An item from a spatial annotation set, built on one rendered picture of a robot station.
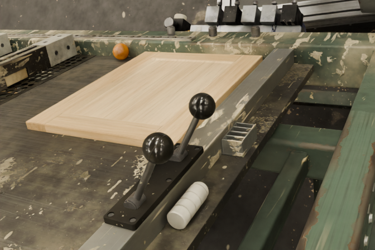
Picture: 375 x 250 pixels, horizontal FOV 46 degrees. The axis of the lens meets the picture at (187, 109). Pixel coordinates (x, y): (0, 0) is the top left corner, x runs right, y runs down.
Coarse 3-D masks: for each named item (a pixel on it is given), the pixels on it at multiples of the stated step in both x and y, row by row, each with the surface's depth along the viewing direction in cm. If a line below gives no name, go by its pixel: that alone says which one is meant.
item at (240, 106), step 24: (264, 72) 98; (240, 96) 88; (264, 96) 93; (216, 120) 79; (240, 120) 82; (192, 144) 72; (216, 144) 73; (192, 168) 66; (96, 240) 53; (120, 240) 53; (144, 240) 56
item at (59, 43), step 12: (60, 36) 142; (72, 36) 143; (24, 48) 134; (36, 48) 132; (48, 48) 134; (60, 48) 139; (72, 48) 144; (0, 60) 124; (12, 60) 123; (24, 60) 127; (36, 60) 131; (48, 60) 135; (60, 60) 139; (0, 72) 120; (12, 72) 124; (36, 72) 131; (0, 84) 120
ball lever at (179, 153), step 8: (200, 96) 60; (208, 96) 60; (192, 104) 60; (200, 104) 59; (208, 104) 59; (192, 112) 60; (200, 112) 59; (208, 112) 59; (192, 120) 62; (192, 128) 63; (184, 136) 64; (184, 144) 65; (176, 152) 66; (184, 152) 67; (176, 160) 66
